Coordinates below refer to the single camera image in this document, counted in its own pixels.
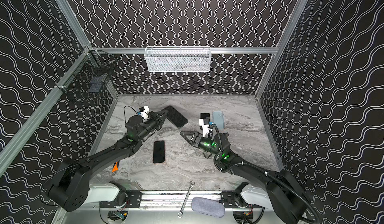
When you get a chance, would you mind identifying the grey cloth pad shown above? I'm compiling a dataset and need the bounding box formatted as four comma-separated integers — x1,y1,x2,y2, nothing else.
191,197,226,218

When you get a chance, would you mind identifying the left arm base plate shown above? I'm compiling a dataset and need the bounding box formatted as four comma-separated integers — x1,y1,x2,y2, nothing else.
100,191,143,209

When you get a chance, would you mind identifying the black phone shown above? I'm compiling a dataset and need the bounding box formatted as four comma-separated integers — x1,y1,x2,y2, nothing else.
163,105,188,129
153,141,165,164

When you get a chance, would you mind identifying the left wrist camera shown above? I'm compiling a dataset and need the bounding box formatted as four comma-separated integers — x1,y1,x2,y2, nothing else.
138,106,150,120

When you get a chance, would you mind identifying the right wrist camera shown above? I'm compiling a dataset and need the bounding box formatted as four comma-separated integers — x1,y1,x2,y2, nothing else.
199,117,213,139

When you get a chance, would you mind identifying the orange handled adjustable wrench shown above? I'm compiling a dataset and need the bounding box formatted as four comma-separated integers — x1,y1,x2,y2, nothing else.
112,161,120,175

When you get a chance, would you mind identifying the silver wrench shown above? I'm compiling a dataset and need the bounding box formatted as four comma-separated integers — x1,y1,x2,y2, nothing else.
177,181,195,218

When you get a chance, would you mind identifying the black wire basket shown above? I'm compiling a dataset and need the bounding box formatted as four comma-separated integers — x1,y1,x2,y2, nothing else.
59,50,118,106

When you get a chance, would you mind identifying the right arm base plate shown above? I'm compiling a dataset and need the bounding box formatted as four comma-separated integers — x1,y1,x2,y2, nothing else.
219,191,262,209

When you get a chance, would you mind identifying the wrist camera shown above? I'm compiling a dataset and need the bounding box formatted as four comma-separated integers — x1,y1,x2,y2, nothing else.
199,117,213,139
138,106,150,120

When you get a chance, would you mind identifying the pale blue phone case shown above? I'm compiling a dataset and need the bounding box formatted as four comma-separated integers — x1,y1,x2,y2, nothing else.
213,111,225,129

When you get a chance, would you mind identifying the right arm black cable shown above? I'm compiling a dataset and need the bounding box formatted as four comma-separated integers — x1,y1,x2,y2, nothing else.
209,123,320,224

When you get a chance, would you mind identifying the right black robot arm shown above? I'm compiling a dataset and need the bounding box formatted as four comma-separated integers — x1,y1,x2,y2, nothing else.
180,131,312,224

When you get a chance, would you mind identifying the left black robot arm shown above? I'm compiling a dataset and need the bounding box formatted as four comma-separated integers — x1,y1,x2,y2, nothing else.
44,110,168,212

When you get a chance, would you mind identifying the white wire basket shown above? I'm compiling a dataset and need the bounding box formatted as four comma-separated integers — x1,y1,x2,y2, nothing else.
144,46,212,73

